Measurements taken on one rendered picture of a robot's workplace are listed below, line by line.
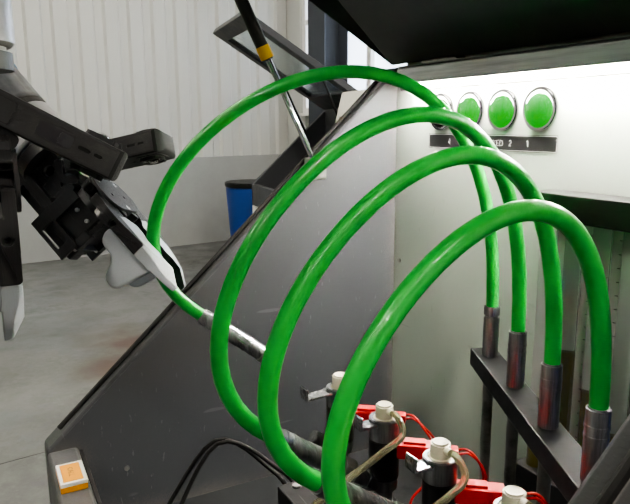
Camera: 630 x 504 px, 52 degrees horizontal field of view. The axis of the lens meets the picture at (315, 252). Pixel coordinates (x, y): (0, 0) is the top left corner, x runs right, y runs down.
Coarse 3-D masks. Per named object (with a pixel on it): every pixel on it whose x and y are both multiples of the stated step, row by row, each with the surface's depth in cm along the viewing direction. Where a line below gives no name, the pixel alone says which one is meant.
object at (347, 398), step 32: (480, 224) 38; (512, 224) 40; (576, 224) 42; (448, 256) 37; (416, 288) 37; (384, 320) 36; (608, 320) 45; (608, 352) 46; (352, 384) 36; (608, 384) 46; (352, 416) 36; (608, 416) 47
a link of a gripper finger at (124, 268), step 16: (128, 224) 67; (112, 240) 67; (144, 240) 67; (112, 256) 67; (128, 256) 67; (144, 256) 66; (160, 256) 67; (112, 272) 67; (128, 272) 67; (144, 272) 67; (160, 272) 66; (176, 288) 68
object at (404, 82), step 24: (312, 72) 66; (336, 72) 66; (360, 72) 67; (384, 72) 67; (264, 96) 66; (432, 96) 68; (216, 120) 66; (192, 144) 66; (480, 168) 70; (168, 192) 67; (480, 192) 70; (168, 288) 69; (192, 312) 70
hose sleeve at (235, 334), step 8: (208, 312) 70; (200, 320) 70; (208, 320) 70; (208, 328) 70; (232, 328) 71; (232, 336) 71; (240, 336) 71; (248, 336) 71; (240, 344) 71; (248, 344) 71; (256, 344) 71; (248, 352) 71; (256, 352) 71
